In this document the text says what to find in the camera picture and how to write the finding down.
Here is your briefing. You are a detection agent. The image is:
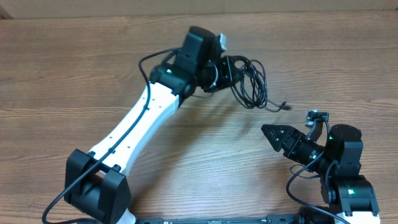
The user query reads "black thin micro-USB cable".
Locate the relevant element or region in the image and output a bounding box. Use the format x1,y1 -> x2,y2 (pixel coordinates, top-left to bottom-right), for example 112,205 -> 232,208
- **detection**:
236,57 -> 293,113

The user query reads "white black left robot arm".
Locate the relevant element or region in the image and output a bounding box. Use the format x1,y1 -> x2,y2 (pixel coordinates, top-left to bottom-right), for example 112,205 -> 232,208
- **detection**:
64,26 -> 241,223

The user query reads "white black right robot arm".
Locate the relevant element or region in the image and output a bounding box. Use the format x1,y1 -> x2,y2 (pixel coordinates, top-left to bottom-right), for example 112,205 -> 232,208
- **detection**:
261,120 -> 381,223

